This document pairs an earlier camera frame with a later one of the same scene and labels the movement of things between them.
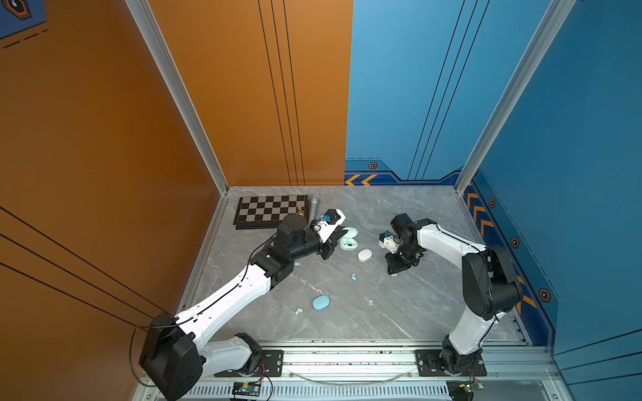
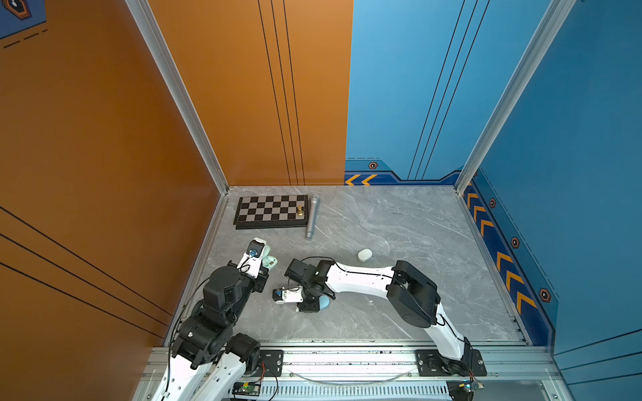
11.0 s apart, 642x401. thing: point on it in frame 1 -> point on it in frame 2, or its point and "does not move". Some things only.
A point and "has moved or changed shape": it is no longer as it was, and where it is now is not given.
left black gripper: (329, 243) -> (261, 279)
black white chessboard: (267, 212) does not move
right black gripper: (393, 266) -> (307, 307)
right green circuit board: (470, 387) does not move
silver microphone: (313, 209) does not move
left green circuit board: (246, 388) does not move
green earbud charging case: (349, 241) has moved or changed shape
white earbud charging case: (364, 255) does not move
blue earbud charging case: (320, 302) does not move
